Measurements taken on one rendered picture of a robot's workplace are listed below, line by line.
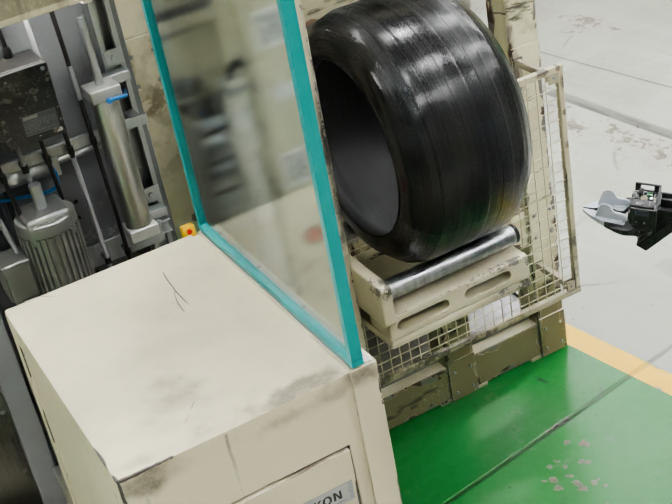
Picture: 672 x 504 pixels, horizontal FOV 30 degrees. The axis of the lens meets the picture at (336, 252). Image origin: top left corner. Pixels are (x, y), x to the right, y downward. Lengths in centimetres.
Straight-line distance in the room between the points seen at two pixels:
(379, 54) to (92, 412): 97
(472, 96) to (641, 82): 321
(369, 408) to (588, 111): 368
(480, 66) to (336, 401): 91
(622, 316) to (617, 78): 184
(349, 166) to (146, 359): 112
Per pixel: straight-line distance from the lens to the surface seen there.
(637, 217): 258
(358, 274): 260
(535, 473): 349
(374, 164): 291
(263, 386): 178
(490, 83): 246
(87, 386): 188
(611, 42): 605
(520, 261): 274
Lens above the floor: 229
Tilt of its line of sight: 30 degrees down
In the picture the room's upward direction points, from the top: 11 degrees counter-clockwise
